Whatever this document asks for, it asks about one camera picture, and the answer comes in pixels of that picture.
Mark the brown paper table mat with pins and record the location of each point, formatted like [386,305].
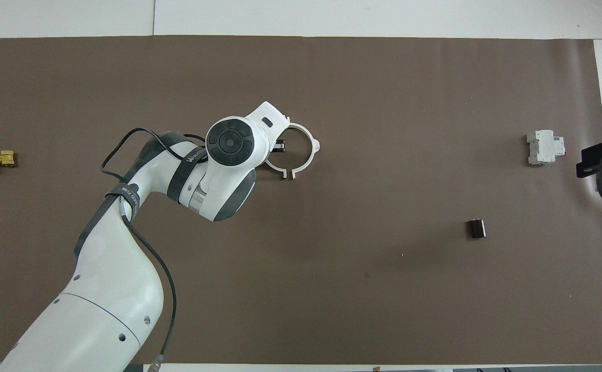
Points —
[383,299]

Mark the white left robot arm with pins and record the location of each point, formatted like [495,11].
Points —
[120,289]

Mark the dark brown small block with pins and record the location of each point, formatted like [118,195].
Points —
[476,229]

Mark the white circuit breaker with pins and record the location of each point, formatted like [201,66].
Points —
[542,147]

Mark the white half pipe clamp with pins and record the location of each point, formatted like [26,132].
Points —
[317,146]
[284,174]

